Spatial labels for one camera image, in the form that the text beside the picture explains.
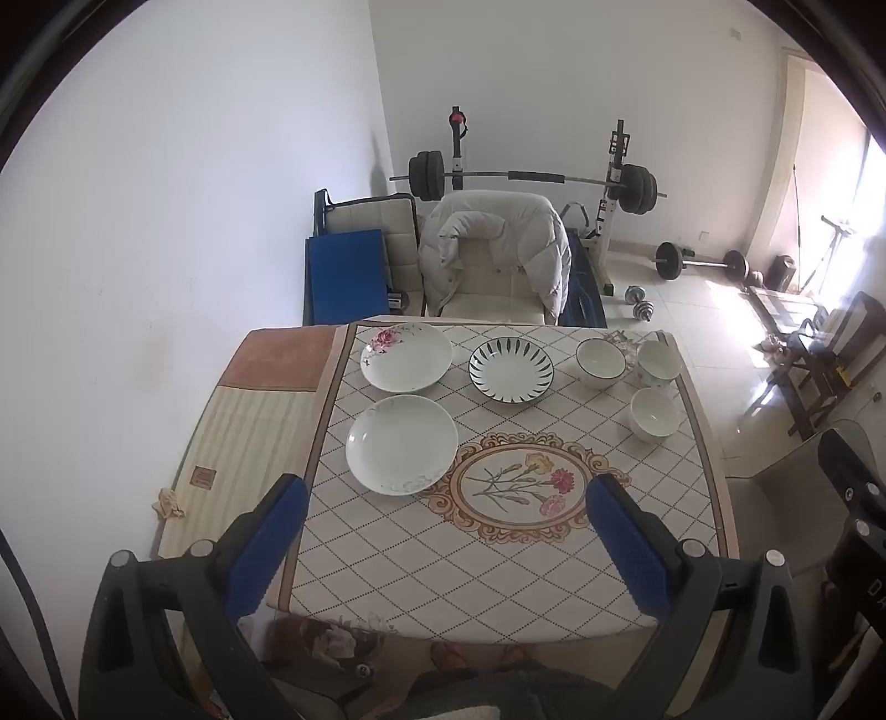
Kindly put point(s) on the trash basket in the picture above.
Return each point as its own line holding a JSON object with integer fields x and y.
{"x": 332, "y": 640}

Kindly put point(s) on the dark leaf pattern plate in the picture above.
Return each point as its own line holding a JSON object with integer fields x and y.
{"x": 511, "y": 374}

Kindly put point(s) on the cream padded chair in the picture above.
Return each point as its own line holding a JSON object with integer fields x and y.
{"x": 398, "y": 242}
{"x": 484, "y": 291}

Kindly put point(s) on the crumpled tissue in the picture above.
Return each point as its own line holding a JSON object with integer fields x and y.
{"x": 168, "y": 503}

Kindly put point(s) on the plain white plate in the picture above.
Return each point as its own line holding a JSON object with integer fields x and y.
{"x": 401, "y": 446}

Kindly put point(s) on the diamond pattern tablecloth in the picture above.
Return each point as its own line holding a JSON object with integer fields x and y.
{"x": 415, "y": 554}

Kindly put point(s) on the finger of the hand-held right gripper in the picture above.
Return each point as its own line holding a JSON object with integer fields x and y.
{"x": 848, "y": 471}

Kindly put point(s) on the black rim white bowl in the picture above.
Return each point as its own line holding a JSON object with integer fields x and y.
{"x": 601, "y": 360}

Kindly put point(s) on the grey plastic chair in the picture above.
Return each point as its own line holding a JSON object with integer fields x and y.
{"x": 761, "y": 498}

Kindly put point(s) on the pink flower white plate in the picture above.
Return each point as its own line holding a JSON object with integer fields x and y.
{"x": 408, "y": 363}

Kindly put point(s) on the metal stand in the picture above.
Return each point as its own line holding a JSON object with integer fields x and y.
{"x": 834, "y": 228}

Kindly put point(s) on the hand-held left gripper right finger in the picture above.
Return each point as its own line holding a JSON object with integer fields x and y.
{"x": 626, "y": 554}

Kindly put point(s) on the window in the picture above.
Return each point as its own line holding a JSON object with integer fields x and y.
{"x": 875, "y": 208}

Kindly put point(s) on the person's left foot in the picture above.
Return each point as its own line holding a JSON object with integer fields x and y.
{"x": 446, "y": 654}

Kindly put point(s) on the long barbell with black plates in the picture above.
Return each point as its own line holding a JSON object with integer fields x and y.
{"x": 484, "y": 173}

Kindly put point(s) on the blue weight bench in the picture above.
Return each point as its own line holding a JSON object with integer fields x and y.
{"x": 585, "y": 298}

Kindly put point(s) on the dark wooden chair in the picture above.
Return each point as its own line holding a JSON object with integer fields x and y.
{"x": 813, "y": 388}

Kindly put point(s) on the red flower white bowl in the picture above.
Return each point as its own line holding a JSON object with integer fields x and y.
{"x": 654, "y": 415}

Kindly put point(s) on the person's grey clothing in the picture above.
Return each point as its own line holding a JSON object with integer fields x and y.
{"x": 484, "y": 696}

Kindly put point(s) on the metal dumbbell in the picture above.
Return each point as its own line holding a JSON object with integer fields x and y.
{"x": 640, "y": 304}

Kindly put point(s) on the coloured dot bowl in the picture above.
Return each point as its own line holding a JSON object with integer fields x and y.
{"x": 657, "y": 361}

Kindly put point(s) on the white barbell rack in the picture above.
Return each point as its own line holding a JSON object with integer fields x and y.
{"x": 618, "y": 149}

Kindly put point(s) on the short barbell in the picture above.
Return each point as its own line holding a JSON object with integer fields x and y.
{"x": 668, "y": 259}

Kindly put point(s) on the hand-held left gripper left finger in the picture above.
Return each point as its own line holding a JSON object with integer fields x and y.
{"x": 270, "y": 547}

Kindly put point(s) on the blue folded mat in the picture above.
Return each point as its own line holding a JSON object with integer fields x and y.
{"x": 346, "y": 277}

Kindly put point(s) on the small black bin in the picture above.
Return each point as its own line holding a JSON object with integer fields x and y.
{"x": 783, "y": 273}

